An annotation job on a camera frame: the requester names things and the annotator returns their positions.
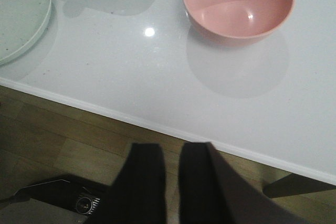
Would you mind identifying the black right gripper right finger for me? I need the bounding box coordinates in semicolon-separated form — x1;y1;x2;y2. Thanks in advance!
178;142;307;223

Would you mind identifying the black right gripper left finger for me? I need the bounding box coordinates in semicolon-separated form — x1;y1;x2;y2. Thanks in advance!
99;144;166;223

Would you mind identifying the pink plastic bowl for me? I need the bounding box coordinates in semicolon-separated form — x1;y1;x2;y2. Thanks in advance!
183;0;295;47

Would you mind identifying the dark table leg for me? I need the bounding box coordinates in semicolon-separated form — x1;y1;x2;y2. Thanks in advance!
262;174;335;198

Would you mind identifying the mint green round plate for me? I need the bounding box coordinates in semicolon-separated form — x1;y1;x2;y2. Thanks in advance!
1;0;51;65

